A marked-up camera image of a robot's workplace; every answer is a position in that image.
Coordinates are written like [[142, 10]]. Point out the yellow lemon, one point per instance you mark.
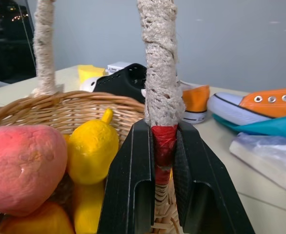
[[91, 151]]

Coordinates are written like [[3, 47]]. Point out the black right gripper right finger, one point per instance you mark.
[[201, 180]]

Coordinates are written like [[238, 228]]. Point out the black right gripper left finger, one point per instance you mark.
[[126, 180]]

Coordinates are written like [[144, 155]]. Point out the teal cloth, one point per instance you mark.
[[267, 126]]

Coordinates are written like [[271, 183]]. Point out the orange canvas sneaker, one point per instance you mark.
[[255, 104]]

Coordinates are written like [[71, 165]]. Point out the orange fruit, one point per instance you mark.
[[39, 220]]

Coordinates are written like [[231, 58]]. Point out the white small box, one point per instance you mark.
[[117, 67]]

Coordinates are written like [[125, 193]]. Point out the pink peach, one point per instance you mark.
[[23, 168]]

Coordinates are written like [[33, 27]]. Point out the black sneaker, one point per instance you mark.
[[123, 81]]

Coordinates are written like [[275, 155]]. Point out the dark window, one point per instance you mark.
[[6, 39]]

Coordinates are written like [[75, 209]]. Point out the yellow banana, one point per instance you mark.
[[87, 207]]

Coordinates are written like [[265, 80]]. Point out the orange sneaker heel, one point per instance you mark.
[[194, 102]]

